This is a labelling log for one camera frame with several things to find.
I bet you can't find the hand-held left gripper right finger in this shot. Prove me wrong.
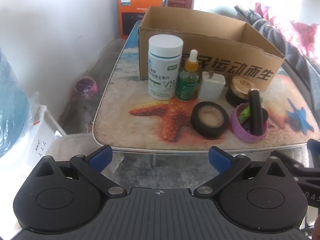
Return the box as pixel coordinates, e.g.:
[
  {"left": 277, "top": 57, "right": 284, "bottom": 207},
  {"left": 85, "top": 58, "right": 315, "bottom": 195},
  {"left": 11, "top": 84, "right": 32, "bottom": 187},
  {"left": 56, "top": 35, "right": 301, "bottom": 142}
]
[{"left": 194, "top": 146, "right": 287, "bottom": 198}]

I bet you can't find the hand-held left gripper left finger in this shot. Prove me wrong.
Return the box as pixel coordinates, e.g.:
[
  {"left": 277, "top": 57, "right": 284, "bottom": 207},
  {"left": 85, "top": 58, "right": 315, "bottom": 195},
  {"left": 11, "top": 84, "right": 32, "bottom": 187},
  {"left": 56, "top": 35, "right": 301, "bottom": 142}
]
[{"left": 35, "top": 145, "right": 127, "bottom": 197}]

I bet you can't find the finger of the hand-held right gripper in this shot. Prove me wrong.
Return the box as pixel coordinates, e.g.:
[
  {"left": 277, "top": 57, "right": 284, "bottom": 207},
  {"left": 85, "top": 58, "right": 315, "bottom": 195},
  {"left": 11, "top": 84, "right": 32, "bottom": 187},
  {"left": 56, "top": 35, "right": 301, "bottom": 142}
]
[
  {"left": 307, "top": 139, "right": 320, "bottom": 157},
  {"left": 271, "top": 150, "right": 320, "bottom": 180}
]

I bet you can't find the black tape roll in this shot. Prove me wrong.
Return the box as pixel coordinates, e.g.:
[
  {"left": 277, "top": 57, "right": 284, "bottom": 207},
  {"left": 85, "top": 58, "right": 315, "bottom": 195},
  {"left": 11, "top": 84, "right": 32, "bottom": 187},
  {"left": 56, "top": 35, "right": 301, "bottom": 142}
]
[{"left": 190, "top": 101, "right": 230, "bottom": 138}]

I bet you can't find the black cylinder tube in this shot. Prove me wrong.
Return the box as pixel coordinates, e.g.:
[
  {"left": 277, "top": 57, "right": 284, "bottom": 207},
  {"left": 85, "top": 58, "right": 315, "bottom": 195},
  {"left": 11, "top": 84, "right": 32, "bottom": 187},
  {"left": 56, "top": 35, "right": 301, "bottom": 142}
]
[{"left": 247, "top": 88, "right": 266, "bottom": 135}]

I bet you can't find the white charger plug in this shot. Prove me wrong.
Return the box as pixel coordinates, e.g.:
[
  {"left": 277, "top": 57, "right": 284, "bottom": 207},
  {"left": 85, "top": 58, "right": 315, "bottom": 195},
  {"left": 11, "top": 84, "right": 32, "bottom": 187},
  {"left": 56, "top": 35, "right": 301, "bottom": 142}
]
[{"left": 198, "top": 68, "right": 227, "bottom": 100}]

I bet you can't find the gold lid dark jar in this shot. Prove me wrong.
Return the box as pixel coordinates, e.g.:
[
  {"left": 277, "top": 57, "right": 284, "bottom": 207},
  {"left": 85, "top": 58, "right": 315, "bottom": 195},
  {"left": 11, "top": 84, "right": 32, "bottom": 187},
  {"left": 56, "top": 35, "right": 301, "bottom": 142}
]
[{"left": 226, "top": 76, "right": 263, "bottom": 108}]

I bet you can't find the green dropper bottle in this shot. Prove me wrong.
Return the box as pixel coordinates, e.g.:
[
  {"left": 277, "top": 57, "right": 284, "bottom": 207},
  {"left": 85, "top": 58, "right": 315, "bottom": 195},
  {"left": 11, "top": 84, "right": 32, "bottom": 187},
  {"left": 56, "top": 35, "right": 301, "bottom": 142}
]
[{"left": 176, "top": 49, "right": 200, "bottom": 102}]

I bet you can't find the brown cardboard box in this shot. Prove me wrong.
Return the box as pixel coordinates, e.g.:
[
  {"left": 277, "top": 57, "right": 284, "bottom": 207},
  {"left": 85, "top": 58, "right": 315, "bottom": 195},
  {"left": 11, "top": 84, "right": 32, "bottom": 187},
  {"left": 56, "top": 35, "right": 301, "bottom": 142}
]
[{"left": 138, "top": 6, "right": 286, "bottom": 93}]

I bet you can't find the white vitamin bottle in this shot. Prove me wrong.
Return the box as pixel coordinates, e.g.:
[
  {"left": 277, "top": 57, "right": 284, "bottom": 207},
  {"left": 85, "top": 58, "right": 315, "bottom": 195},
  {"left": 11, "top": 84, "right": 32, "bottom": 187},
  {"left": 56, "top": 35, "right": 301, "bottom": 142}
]
[{"left": 148, "top": 34, "right": 184, "bottom": 101}]

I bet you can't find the purple plastic lid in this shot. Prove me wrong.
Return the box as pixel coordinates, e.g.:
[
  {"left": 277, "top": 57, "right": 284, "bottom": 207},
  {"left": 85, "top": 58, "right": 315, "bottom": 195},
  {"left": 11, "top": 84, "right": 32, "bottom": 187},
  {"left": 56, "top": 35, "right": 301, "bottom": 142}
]
[{"left": 230, "top": 102, "right": 269, "bottom": 143}]

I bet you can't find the small green tube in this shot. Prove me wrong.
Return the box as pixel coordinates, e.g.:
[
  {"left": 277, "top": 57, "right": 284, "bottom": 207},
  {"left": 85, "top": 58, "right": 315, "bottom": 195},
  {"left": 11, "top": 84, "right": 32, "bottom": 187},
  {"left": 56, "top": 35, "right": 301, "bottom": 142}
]
[{"left": 237, "top": 106, "right": 252, "bottom": 123}]

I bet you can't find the white power strip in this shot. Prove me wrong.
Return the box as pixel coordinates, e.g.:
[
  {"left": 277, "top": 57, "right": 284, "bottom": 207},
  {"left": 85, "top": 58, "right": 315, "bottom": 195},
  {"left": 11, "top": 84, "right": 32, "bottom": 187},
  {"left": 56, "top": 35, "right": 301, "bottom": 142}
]
[{"left": 24, "top": 105, "right": 65, "bottom": 165}]

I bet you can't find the blue water bottle pack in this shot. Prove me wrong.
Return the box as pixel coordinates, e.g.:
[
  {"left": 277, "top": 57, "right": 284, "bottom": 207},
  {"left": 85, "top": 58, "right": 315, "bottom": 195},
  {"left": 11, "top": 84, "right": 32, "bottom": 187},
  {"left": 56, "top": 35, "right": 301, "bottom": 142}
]
[{"left": 0, "top": 46, "right": 30, "bottom": 159}]

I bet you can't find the grey blanket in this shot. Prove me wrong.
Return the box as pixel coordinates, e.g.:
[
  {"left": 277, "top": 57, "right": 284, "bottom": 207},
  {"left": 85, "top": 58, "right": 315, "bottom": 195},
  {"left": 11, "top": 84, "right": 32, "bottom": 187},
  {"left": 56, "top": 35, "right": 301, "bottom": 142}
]
[{"left": 235, "top": 4, "right": 320, "bottom": 100}]

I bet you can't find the orange cardboard box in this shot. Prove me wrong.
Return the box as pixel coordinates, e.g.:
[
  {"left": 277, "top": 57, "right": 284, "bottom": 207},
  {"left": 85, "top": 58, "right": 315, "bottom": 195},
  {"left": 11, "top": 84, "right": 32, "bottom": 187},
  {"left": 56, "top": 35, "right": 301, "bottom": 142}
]
[{"left": 117, "top": 0, "right": 173, "bottom": 39}]

